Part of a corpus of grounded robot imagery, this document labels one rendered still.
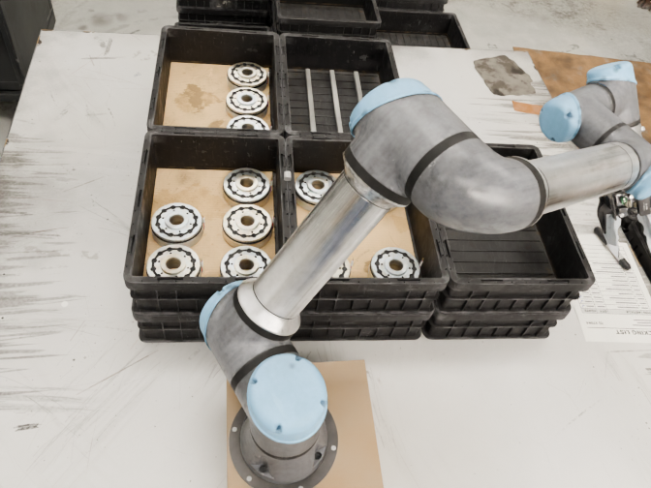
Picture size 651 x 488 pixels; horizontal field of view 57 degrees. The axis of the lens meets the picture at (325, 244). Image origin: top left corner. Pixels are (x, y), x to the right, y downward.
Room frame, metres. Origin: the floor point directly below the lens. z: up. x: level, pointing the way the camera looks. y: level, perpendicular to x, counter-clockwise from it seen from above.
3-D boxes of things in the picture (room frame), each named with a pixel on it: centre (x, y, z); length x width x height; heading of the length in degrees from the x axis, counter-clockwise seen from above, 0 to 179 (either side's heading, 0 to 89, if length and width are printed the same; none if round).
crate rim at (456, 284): (0.92, -0.35, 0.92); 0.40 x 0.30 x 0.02; 13
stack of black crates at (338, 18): (2.21, 0.18, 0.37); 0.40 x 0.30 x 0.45; 105
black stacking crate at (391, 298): (0.85, -0.06, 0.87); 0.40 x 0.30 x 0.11; 13
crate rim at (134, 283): (0.78, 0.24, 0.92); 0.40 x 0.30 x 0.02; 13
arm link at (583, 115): (0.86, -0.38, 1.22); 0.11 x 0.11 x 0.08; 41
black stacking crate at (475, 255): (0.92, -0.35, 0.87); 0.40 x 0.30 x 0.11; 13
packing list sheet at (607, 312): (0.95, -0.70, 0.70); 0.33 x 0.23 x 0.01; 15
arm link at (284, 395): (0.38, 0.01, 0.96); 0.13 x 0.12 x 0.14; 41
